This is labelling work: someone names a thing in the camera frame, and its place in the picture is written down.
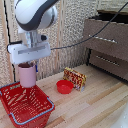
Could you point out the red and yellow snack box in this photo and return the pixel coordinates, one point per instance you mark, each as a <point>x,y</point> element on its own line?
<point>75,77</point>

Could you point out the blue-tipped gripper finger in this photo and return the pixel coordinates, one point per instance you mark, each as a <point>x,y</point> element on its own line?
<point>36,67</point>

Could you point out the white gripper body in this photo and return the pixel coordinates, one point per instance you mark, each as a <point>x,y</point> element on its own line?
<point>29,52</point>

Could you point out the red shopping basket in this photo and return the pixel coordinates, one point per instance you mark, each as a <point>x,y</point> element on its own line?
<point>25,104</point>

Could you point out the pink mug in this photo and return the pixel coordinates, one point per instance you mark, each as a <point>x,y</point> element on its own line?
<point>27,75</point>

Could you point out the red bowl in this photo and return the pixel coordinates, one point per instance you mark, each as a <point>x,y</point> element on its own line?
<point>64,86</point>

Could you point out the brown drawer cabinet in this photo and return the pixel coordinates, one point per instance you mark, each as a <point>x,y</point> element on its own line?
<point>108,43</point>

